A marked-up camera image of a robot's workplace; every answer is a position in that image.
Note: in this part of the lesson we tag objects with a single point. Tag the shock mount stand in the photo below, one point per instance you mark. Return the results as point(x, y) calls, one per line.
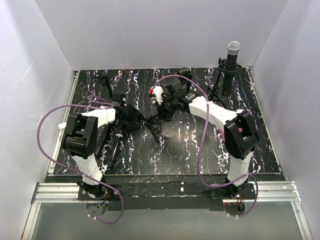
point(215, 92)

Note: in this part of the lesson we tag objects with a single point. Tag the aluminium frame rail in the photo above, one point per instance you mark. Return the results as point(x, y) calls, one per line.
point(65, 212)

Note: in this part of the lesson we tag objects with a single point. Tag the pink wedge block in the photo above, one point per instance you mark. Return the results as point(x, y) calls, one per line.
point(222, 134)

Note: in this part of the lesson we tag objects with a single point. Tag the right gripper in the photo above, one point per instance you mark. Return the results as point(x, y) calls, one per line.
point(163, 113)

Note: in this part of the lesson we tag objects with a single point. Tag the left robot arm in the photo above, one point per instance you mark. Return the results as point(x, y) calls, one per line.
point(85, 135)

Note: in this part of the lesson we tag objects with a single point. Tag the tall black foam microphone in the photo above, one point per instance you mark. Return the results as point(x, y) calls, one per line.
point(120, 131)

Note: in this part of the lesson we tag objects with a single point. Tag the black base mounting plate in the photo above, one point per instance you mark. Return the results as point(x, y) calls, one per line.
point(160, 192)

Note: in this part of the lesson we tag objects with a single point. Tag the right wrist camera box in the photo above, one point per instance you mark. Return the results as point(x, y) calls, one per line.
point(156, 92)

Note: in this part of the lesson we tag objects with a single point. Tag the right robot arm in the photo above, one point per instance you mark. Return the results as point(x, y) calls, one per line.
point(239, 129)

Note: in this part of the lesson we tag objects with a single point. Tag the round base stand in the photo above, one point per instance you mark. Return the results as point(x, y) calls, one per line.
point(104, 81)
point(184, 79)

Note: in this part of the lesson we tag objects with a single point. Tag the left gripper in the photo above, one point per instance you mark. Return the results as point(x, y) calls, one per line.
point(135, 115)

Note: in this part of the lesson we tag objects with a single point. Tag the silver mesh microphone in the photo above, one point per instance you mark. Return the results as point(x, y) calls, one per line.
point(230, 67)
point(102, 140)

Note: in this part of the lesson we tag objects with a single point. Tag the black tripod stand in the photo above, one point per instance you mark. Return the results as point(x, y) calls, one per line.
point(153, 124)

